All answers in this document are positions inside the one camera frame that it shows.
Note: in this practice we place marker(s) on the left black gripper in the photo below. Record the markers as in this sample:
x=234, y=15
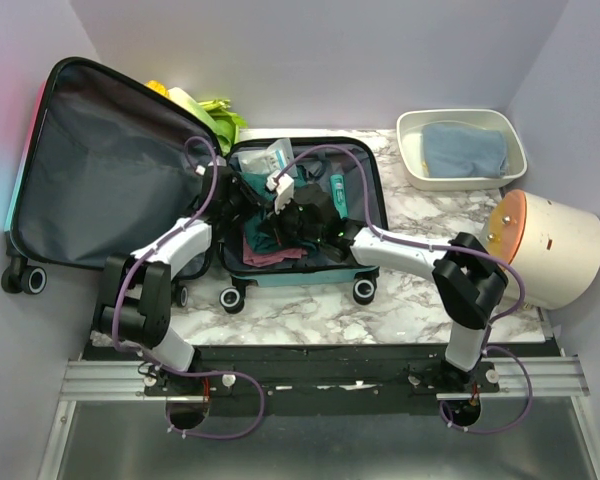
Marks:
x=252, y=202

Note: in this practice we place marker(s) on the green leafy lettuce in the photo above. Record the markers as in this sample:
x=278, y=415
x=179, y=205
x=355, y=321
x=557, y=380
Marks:
x=226, y=124

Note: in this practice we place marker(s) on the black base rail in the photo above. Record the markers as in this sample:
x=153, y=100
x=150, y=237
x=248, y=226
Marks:
x=377, y=379

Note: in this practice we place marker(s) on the teal spray bottle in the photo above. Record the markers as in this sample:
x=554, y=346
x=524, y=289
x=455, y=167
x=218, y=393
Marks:
x=339, y=195

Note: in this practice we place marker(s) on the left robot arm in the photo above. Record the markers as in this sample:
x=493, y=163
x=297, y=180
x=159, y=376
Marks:
x=137, y=290

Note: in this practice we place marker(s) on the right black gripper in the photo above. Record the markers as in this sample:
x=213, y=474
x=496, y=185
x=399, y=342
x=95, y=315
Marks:
x=276, y=222

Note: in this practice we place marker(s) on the purple cloth item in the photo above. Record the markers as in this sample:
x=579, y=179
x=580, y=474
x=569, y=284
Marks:
x=260, y=260

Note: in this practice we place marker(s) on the grey cloth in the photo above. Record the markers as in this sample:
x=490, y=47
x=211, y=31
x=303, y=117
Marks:
x=458, y=151

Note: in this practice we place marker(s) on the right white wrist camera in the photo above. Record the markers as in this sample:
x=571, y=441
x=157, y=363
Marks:
x=282, y=187

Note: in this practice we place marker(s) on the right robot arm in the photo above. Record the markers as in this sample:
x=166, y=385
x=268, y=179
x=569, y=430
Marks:
x=469, y=281

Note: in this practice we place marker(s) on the white packet in suitcase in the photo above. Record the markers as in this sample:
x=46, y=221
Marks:
x=264, y=162

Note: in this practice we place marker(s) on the pink and teal kids suitcase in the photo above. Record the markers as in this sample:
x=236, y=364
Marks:
x=104, y=172

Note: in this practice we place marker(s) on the dark teal garment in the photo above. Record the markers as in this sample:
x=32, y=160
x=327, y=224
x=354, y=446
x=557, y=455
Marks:
x=260, y=242

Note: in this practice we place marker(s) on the napa cabbage with yellow top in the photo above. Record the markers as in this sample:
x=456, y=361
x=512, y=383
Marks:
x=176, y=95

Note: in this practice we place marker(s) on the white cylinder appliance orange lid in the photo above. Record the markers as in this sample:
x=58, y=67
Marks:
x=553, y=247

